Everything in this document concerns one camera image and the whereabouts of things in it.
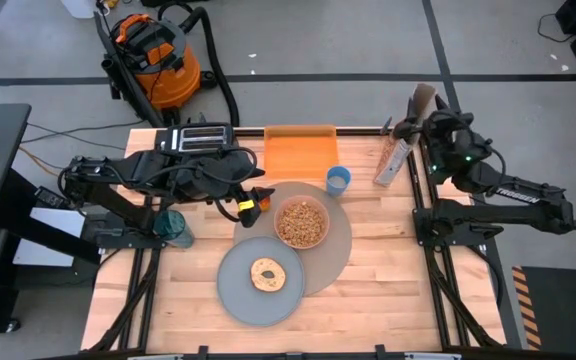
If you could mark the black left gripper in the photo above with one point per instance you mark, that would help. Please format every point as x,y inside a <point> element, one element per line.
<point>235,192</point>

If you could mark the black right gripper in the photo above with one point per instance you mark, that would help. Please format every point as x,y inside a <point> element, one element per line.
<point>453,142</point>

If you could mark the black power brick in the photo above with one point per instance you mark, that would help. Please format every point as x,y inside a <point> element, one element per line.
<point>50,198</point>

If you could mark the round grey placemat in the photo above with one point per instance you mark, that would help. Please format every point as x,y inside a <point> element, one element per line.
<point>330,265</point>

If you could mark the brown cereal bag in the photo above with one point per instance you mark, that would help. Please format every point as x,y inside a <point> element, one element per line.
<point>393,162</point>

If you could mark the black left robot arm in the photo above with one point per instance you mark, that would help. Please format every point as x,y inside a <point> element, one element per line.
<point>133,172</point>

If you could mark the pink bowl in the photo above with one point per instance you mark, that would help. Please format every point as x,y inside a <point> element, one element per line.
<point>276,222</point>

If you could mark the black two-slot toaster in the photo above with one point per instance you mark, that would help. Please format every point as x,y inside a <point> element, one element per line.
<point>203,137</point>

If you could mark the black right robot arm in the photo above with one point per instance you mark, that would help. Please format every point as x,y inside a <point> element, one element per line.
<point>508,210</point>

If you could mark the orange cutting board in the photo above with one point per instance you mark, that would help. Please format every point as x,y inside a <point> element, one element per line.
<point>300,155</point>

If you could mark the toasted bagel half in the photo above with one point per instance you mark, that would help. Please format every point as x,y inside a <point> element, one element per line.
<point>268,275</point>

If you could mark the grey round plate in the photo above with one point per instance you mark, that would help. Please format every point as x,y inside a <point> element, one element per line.
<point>248,305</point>

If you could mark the teal faceted tumbler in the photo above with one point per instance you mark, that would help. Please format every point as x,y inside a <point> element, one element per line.
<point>173,229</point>

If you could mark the brown cereal pieces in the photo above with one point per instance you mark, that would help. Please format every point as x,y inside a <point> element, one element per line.
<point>301,223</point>

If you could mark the light blue cup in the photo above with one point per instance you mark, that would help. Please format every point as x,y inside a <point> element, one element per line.
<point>338,181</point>

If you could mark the black hazard-striped floor mat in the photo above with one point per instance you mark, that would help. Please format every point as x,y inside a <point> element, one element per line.
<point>563,305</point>

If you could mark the orange black shop vacuum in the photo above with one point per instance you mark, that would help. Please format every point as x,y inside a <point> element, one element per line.
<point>168,65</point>

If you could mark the black aluminium table frame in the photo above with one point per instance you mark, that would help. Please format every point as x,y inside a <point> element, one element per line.
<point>438,300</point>

